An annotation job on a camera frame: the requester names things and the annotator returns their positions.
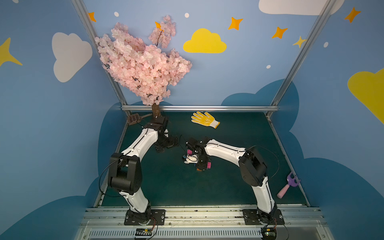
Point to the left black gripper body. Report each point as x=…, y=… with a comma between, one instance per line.
x=167, y=142

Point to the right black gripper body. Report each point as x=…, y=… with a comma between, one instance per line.
x=198, y=159

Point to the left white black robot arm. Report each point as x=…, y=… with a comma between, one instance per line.
x=125, y=170

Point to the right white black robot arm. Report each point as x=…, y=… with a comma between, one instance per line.
x=252, y=167

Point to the brown toy shovel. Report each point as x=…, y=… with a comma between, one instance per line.
x=136, y=118

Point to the yellow work glove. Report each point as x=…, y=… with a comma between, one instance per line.
x=204, y=119

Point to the pink cherry blossom tree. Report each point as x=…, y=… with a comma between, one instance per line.
x=144, y=69

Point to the pink purple toy rake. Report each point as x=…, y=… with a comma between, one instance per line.
x=292, y=181

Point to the left circuit board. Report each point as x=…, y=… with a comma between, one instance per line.
x=143, y=234

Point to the circuit board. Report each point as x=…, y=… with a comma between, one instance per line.
x=269, y=234
x=143, y=234

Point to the right circuit board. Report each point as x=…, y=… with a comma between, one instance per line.
x=269, y=234

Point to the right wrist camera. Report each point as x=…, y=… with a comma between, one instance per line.
x=190, y=159

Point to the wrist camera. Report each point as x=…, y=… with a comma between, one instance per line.
x=190, y=159
x=159, y=124

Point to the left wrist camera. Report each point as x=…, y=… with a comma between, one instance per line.
x=159, y=124

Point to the aluminium frame rear bar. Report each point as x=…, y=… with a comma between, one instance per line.
x=218, y=108

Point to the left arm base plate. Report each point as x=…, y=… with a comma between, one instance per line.
x=157, y=216

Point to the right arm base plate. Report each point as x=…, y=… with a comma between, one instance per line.
x=257, y=217

